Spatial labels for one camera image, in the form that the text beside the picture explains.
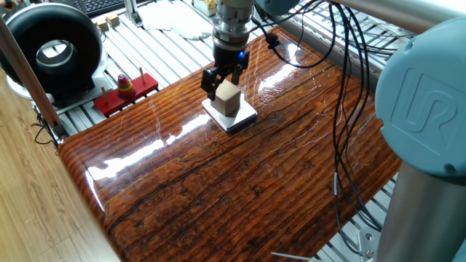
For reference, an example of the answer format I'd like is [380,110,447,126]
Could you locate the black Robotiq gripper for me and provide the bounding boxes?
[200,38,250,102]

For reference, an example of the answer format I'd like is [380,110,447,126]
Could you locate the light wooden cube block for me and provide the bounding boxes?
[210,79,242,118]

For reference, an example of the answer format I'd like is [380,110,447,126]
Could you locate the white flat square box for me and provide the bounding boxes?
[201,95,258,134]

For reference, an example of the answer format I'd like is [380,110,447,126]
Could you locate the white box with yellow parts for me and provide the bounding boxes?
[191,0,219,17]

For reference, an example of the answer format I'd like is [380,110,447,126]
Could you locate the white crumpled cloth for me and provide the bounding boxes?
[137,0,215,41]

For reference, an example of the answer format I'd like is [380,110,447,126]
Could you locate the wood grain table mat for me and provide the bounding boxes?
[57,25,403,262]

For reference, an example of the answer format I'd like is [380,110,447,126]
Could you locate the black computer keyboard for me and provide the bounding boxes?
[70,0,127,17]

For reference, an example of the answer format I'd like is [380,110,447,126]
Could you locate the brown wooden pole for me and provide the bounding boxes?
[0,16,70,141]

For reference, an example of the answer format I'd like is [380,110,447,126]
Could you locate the rainbow ring stack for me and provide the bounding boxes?
[116,74,138,100]

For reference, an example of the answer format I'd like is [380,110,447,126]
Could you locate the red ring tower toy base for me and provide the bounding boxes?
[92,66,160,118]

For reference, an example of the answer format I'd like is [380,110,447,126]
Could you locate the small aluminium post stand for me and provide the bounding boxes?
[123,0,144,28]

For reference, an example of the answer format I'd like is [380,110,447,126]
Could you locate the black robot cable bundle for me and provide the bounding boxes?
[250,0,384,256]

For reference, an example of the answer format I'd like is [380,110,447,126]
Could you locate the black ring shaped fan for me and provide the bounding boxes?
[0,1,109,106]

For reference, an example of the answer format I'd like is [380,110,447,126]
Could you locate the thin black cables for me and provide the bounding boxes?
[349,21,416,57]

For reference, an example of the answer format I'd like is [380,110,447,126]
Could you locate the black floor cable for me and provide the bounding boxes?
[31,112,60,147]

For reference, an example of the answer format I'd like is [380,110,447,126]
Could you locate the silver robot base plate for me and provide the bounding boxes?
[356,225,380,262]

